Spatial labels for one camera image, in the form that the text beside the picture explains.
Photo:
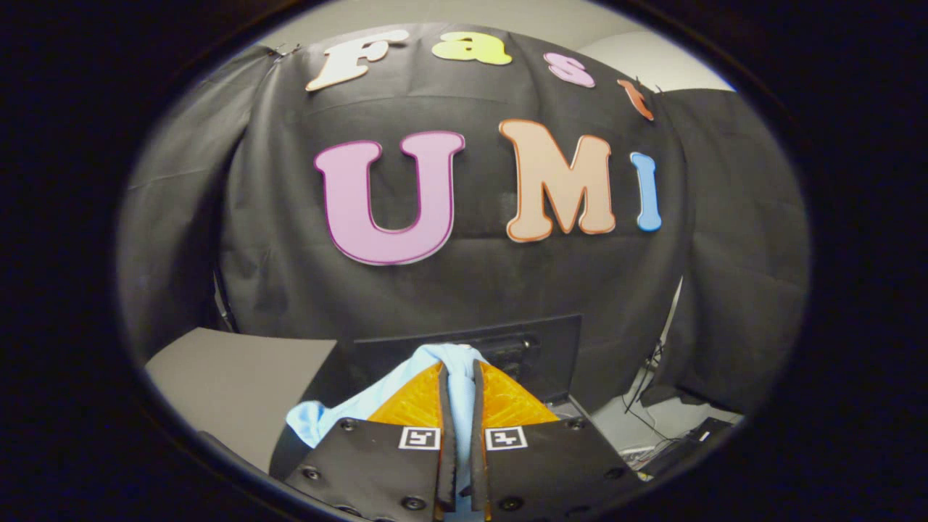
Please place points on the black backdrop cloth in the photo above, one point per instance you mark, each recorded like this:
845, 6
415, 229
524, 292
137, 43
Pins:
493, 283

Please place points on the light blue garment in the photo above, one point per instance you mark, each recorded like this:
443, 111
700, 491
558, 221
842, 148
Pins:
458, 399

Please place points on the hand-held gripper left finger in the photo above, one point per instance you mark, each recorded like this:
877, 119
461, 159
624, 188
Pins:
377, 464

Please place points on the beige cabinet with dark frame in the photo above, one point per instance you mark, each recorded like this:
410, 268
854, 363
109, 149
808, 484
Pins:
232, 377

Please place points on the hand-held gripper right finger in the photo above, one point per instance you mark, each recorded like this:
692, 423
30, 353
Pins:
551, 464

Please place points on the black box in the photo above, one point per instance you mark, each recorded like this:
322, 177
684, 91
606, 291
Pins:
689, 446

